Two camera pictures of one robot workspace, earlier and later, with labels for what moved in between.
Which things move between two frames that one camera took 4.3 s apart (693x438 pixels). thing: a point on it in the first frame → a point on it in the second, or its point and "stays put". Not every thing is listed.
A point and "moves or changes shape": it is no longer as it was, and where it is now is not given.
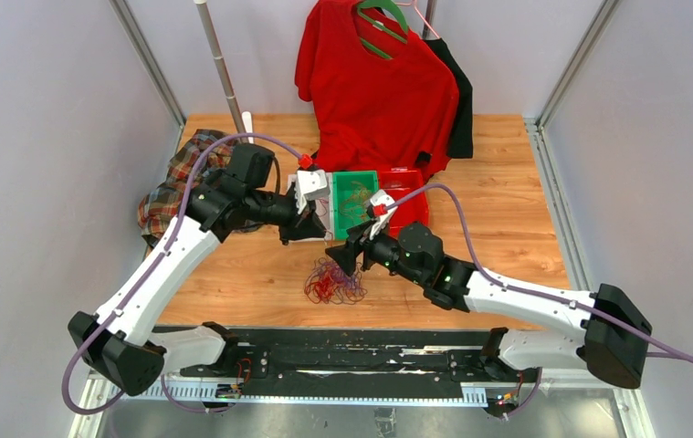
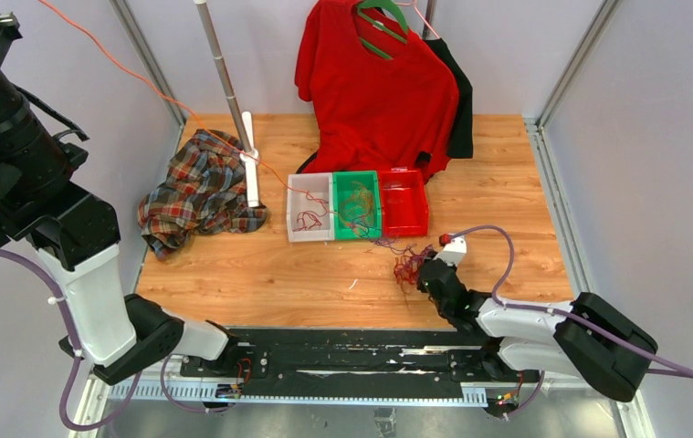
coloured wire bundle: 328,283 moves or changes shape
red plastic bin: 398,183 stays put
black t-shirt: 461,144 stays put
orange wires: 354,205 stays put
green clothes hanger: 387,4 stays put
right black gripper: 345,255 → 421,286
